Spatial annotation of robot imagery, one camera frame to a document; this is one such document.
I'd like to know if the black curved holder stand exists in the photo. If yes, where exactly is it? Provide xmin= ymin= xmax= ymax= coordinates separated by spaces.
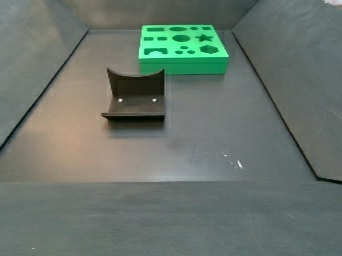
xmin=102 ymin=69 xmax=166 ymax=120

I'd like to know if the green shape-sorter block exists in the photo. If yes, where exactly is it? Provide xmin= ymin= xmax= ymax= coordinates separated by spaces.
xmin=138 ymin=24 xmax=229 ymax=75

